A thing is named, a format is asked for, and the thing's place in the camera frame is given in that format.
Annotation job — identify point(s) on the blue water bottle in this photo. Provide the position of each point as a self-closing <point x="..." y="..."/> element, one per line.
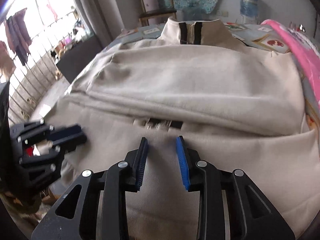
<point x="249" y="11"/>

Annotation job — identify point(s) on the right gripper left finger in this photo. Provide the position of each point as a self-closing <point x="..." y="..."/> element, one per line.
<point x="136" y="160"/>

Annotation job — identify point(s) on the grey curtain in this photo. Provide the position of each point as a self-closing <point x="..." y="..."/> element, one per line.
<point x="101" y="17"/>

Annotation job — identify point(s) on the pink floral fleece blanket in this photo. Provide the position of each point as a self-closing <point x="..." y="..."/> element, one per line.
<point x="304" y="50"/>

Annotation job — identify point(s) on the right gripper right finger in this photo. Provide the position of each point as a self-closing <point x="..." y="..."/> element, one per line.
<point x="187" y="159"/>

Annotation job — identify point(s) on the wooden shelf stand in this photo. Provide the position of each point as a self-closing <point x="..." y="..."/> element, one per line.
<point x="152" y="10"/>

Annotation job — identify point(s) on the dark hanging clothes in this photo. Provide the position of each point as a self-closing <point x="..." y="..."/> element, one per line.
<point x="18" y="40"/>

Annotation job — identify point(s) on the light blue floral bedsheet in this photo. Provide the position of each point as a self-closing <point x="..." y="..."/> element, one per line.
<point x="255" y="37"/>

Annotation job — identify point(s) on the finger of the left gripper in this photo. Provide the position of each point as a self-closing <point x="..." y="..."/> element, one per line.
<point x="69" y="143"/>
<point x="63" y="132"/>

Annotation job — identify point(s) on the metal balcony railing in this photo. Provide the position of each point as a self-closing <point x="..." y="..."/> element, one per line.
<point x="34" y="77"/>

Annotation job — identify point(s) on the cream jacket with black trim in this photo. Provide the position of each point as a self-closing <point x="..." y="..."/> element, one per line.
<point x="240" y="107"/>

